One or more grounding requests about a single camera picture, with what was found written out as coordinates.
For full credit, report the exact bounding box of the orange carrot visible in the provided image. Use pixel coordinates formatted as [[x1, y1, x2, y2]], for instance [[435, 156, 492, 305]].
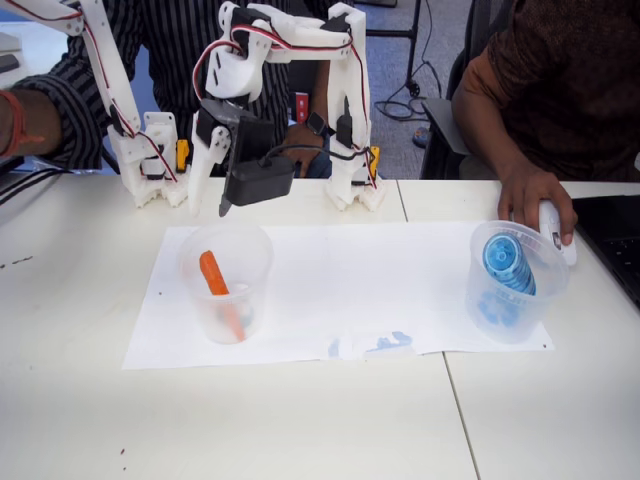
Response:
[[198, 249, 246, 343]]

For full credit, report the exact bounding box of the white leader robot arm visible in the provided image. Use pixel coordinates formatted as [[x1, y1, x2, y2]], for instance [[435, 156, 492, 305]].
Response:
[[0, 0, 194, 209]]

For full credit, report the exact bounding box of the white computer mouse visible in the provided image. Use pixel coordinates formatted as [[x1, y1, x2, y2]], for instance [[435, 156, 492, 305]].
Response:
[[509, 199, 579, 266]]

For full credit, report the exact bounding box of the right forearm in striped sleeve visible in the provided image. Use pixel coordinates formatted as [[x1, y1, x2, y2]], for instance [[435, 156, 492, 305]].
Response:
[[9, 74, 109, 174]]

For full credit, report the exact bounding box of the bare left forearm striped-shirt person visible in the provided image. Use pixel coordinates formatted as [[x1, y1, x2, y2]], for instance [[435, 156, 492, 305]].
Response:
[[310, 59, 332, 119]]

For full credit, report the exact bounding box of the bare forearm brown-shirt person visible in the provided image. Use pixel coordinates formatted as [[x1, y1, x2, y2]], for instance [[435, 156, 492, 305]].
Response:
[[452, 74, 539, 186]]

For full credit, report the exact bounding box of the blue plastic bottle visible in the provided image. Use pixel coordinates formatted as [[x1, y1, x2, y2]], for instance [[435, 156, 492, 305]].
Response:
[[480, 232, 539, 299]]

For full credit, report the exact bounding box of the left hand of striped-shirt person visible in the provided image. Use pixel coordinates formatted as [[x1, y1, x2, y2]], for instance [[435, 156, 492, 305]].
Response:
[[287, 122, 334, 179]]

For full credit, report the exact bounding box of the right hand of striped-shirt person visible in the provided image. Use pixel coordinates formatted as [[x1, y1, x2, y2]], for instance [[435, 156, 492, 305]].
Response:
[[0, 92, 15, 157]]

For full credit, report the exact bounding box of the hand of brown-shirt person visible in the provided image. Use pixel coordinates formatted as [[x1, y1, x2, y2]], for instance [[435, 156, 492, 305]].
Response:
[[497, 164, 579, 247]]

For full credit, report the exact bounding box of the person in striped shirt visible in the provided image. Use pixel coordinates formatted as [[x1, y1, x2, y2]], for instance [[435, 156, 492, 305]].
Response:
[[9, 0, 361, 177]]

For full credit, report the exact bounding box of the clear plastic cup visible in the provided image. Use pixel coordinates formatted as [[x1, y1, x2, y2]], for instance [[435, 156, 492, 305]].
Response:
[[177, 223, 275, 345]]

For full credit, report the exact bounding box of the black smartwatch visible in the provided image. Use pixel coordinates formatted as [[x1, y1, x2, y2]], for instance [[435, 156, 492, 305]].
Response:
[[305, 112, 335, 137]]

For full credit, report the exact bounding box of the white paper sheet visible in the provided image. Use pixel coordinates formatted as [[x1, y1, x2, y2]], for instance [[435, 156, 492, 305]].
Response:
[[122, 222, 557, 372]]

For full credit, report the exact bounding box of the black wheeled stand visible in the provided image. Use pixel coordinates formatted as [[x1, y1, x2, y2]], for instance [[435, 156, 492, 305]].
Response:
[[364, 0, 424, 97]]

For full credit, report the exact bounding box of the black office chair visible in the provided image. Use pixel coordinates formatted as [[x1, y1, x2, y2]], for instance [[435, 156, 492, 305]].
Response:
[[421, 0, 511, 180]]

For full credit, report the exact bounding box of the clear plastic tub with rim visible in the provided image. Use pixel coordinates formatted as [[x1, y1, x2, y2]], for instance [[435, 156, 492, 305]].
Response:
[[464, 219, 571, 346]]

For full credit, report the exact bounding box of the person in brown shirt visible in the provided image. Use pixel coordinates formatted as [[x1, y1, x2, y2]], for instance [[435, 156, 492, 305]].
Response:
[[449, 0, 640, 184]]

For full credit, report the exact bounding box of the black laptop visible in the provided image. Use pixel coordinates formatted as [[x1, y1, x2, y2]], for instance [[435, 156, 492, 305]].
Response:
[[572, 195, 640, 311]]

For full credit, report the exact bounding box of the black webcam with mount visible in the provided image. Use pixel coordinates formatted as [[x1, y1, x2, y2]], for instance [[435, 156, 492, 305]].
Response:
[[224, 114, 296, 207]]

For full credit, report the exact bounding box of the black flat cable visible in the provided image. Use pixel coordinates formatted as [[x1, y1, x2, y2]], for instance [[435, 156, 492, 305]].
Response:
[[0, 167, 71, 206]]

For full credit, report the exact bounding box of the red thread bracelet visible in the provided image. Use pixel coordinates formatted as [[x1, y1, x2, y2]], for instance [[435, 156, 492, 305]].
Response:
[[0, 89, 45, 151]]

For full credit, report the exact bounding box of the thin black floor cable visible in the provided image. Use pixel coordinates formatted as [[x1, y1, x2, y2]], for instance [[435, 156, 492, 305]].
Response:
[[374, 0, 451, 121]]

